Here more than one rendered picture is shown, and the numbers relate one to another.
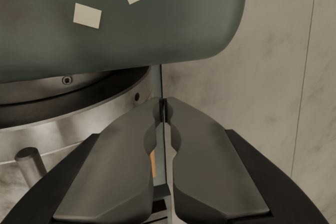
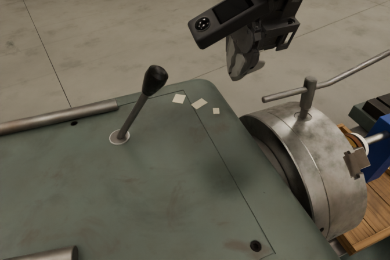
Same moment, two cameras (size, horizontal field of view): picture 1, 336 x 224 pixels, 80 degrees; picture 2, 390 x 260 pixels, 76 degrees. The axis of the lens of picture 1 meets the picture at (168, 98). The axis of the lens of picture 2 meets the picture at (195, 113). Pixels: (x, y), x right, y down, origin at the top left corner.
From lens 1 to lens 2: 41 cm
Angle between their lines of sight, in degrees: 30
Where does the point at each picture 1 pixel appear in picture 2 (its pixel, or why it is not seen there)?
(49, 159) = (289, 122)
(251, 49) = not seen: hidden behind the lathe
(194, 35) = (209, 87)
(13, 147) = (285, 132)
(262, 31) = not seen: hidden behind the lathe
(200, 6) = (199, 87)
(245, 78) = not seen: hidden behind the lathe
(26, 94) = (266, 150)
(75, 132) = (270, 118)
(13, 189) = (314, 132)
